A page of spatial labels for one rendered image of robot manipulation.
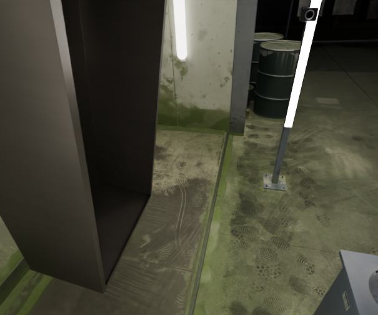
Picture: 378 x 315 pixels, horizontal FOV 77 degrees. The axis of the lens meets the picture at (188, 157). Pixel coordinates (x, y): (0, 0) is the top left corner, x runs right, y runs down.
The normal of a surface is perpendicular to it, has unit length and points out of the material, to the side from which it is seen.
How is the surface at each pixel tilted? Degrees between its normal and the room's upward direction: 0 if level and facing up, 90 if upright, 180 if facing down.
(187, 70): 90
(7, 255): 57
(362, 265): 0
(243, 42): 90
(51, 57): 91
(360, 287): 0
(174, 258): 0
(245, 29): 90
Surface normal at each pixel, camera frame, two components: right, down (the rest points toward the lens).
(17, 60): -0.22, 0.59
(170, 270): -0.04, -0.81
